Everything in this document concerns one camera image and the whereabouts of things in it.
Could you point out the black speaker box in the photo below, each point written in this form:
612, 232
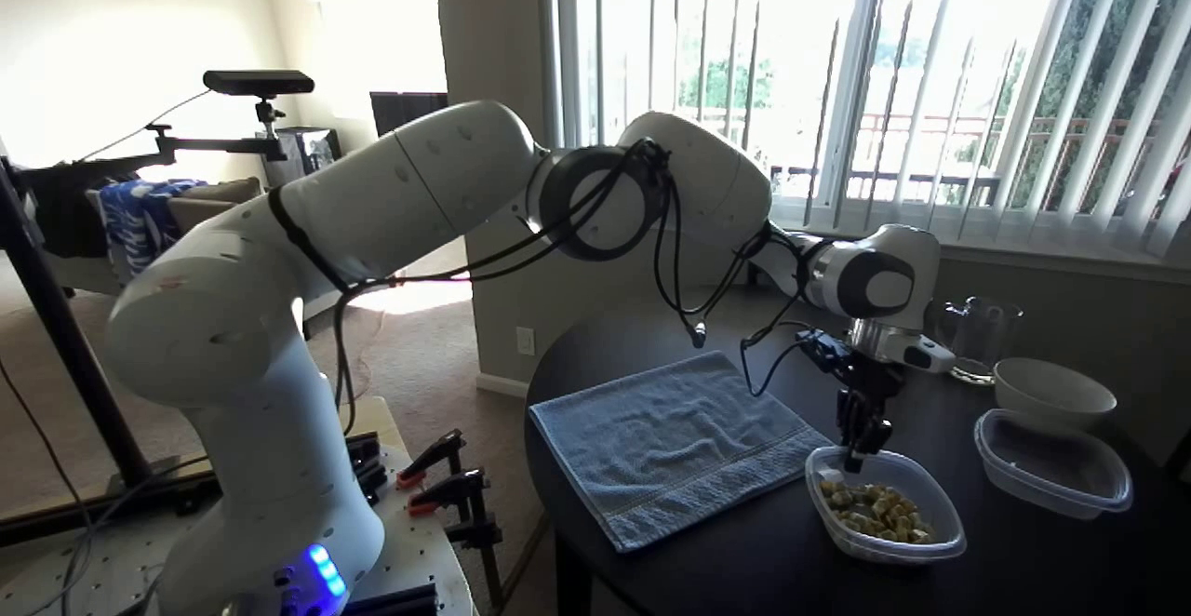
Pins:
302, 153

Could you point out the white bowl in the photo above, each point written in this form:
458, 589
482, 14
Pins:
1051, 393

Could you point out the white vertical blinds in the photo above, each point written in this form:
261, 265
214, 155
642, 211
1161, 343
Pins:
930, 86

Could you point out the black garment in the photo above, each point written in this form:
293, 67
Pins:
65, 207

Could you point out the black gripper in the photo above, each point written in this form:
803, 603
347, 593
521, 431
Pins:
875, 381

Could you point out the clear glass jug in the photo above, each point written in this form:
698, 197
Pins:
982, 337

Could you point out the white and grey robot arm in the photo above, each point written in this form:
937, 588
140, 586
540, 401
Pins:
279, 337

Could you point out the white perforated robot stand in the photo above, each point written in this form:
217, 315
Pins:
409, 542

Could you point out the blue and white patterned cloth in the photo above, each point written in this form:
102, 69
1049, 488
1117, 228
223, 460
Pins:
140, 220

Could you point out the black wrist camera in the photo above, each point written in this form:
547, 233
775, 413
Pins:
823, 352

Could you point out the beige sofa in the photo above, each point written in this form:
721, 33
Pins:
209, 199

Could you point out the black monitor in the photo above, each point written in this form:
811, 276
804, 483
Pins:
405, 109

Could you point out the clear plastic lunchbox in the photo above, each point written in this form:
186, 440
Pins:
916, 542

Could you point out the camera on mount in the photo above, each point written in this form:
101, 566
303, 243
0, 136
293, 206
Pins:
256, 84

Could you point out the heap of food pieces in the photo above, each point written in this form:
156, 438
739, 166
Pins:
879, 511

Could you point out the clear plastic lunchbox lid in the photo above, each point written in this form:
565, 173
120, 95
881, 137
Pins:
1051, 467

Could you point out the blue towel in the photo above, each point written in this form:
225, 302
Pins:
675, 444

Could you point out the white wall socket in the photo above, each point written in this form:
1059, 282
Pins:
526, 341

